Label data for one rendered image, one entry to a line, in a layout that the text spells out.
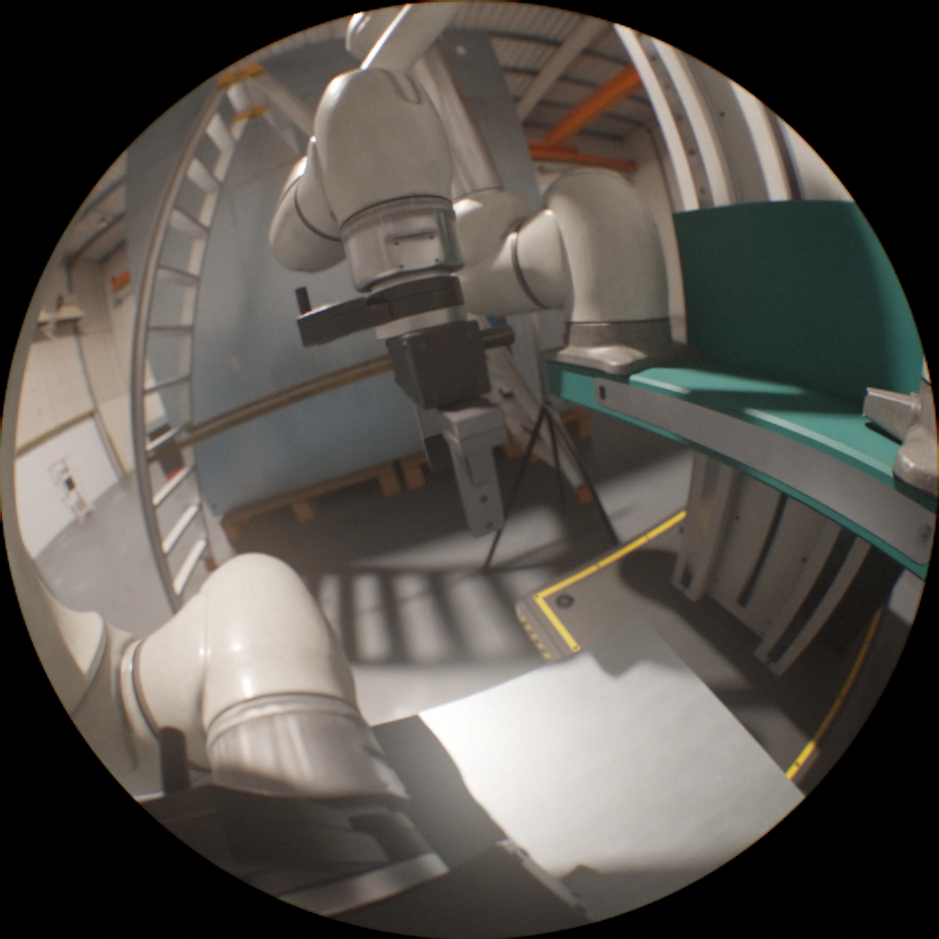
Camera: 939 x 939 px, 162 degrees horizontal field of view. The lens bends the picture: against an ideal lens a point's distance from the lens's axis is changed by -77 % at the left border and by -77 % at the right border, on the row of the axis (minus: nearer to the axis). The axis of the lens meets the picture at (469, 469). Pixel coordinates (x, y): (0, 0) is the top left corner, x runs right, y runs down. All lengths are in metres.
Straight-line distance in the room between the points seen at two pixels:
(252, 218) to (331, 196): 1.88
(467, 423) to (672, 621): 0.64
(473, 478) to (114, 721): 0.28
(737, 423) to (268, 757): 0.36
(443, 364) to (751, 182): 0.51
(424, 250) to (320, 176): 0.11
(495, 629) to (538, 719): 0.86
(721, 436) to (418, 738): 0.36
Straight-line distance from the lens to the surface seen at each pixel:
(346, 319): 0.24
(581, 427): 2.23
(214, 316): 2.13
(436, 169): 0.27
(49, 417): 11.51
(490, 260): 0.52
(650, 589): 0.79
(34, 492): 10.86
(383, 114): 0.27
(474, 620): 1.15
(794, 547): 0.63
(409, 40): 0.52
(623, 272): 0.43
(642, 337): 0.43
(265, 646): 0.18
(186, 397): 1.80
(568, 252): 0.44
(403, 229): 0.24
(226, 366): 2.09
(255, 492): 2.26
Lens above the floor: 0.91
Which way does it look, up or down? 27 degrees down
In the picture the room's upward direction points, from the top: 13 degrees counter-clockwise
